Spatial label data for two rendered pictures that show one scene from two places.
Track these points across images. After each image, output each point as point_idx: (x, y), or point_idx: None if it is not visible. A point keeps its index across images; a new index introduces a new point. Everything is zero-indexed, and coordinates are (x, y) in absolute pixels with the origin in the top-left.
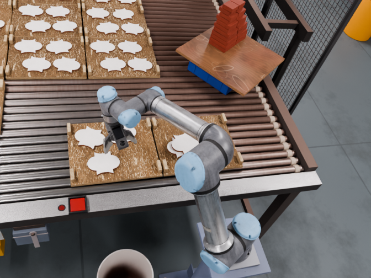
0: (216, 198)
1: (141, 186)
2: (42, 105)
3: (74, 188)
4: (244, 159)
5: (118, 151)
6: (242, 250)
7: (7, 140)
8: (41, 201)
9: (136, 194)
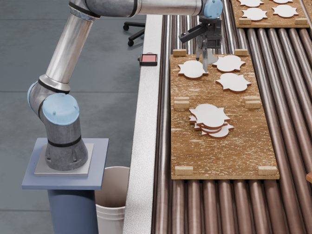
0: (68, 22)
1: (161, 95)
2: (282, 48)
3: (167, 59)
4: (188, 188)
5: (208, 80)
6: (38, 104)
7: (230, 30)
8: (159, 45)
9: (152, 91)
